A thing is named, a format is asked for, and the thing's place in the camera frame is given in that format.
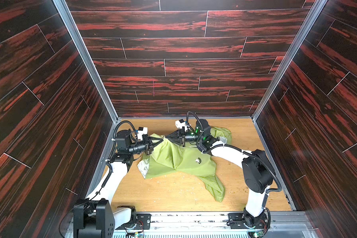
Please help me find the green zip jacket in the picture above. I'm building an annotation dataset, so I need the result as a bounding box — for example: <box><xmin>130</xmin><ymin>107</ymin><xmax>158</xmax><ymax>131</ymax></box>
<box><xmin>137</xmin><ymin>134</ymin><xmax>225</xmax><ymax>202</ymax></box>

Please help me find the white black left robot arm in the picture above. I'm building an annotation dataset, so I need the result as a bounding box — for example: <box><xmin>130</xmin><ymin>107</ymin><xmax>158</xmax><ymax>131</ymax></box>
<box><xmin>72</xmin><ymin>130</ymin><xmax>163</xmax><ymax>238</ymax></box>

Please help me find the aluminium corner post left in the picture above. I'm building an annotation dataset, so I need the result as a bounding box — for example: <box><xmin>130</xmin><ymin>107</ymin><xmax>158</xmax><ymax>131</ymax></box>
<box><xmin>52</xmin><ymin>0</ymin><xmax>119</xmax><ymax>123</ymax></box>

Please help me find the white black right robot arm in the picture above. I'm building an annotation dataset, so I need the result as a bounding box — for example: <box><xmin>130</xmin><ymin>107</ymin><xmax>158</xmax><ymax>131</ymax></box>
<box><xmin>166</xmin><ymin>119</ymin><xmax>282</xmax><ymax>229</ymax></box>

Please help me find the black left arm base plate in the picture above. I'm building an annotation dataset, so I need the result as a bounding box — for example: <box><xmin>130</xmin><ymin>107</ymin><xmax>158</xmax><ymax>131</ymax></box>
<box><xmin>110</xmin><ymin>212</ymin><xmax>152</xmax><ymax>231</ymax></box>

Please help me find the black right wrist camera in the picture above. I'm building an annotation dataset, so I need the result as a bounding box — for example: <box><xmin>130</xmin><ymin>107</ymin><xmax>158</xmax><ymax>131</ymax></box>
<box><xmin>175</xmin><ymin>119</ymin><xmax>188</xmax><ymax>133</ymax></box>

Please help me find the aluminium corner post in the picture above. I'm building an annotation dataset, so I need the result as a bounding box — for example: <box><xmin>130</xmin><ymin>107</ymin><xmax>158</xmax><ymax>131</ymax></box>
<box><xmin>52</xmin><ymin>0</ymin><xmax>119</xmax><ymax>123</ymax></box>
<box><xmin>252</xmin><ymin>0</ymin><xmax>327</xmax><ymax>125</ymax></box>

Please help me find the aluminium corner post right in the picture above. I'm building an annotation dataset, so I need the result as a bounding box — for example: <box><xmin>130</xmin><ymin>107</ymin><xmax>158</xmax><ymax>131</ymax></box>
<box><xmin>252</xmin><ymin>0</ymin><xmax>327</xmax><ymax>125</ymax></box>

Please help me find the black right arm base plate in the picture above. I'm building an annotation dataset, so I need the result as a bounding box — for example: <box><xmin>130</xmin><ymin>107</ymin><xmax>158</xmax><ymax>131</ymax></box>
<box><xmin>226</xmin><ymin>212</ymin><xmax>271</xmax><ymax>230</ymax></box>

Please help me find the aluminium front rail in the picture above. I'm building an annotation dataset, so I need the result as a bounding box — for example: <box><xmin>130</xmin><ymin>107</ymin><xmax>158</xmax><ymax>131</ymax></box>
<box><xmin>63</xmin><ymin>211</ymin><xmax>319</xmax><ymax>238</ymax></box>

